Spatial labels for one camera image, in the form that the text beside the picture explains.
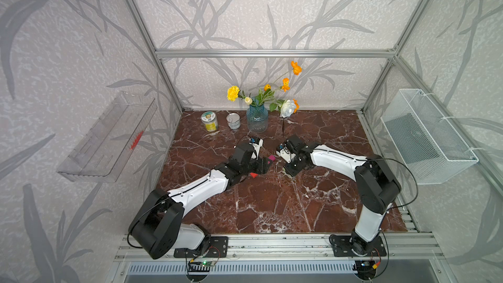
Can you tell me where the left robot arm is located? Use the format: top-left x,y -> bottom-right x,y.
127,137 -> 271,259

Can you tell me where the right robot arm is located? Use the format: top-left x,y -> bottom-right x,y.
276,136 -> 402,256

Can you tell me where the yellow orange flower bouquet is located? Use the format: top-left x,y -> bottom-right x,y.
227,61 -> 303,119

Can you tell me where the white tin can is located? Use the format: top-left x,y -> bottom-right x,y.
226,113 -> 241,130

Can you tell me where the blue glass vase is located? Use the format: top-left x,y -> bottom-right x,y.
246,105 -> 269,134

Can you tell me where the yellow green tin can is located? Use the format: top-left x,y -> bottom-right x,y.
201,111 -> 218,132

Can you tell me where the left circuit board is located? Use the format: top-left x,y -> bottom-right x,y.
187,259 -> 218,273

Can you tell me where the circuit board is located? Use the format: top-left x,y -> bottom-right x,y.
187,259 -> 218,273
353,260 -> 381,280

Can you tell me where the right circuit board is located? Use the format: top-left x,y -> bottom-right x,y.
353,260 -> 381,280

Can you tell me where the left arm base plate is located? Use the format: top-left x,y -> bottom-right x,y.
174,236 -> 229,259

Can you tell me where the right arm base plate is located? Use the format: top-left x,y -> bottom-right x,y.
329,233 -> 388,258

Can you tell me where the white wire mesh basket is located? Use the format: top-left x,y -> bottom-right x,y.
381,89 -> 479,185

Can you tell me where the clear plastic wall shelf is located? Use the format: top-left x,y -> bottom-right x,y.
56,92 -> 157,183

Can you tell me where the aluminium frame post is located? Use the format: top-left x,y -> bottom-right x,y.
124,0 -> 184,113

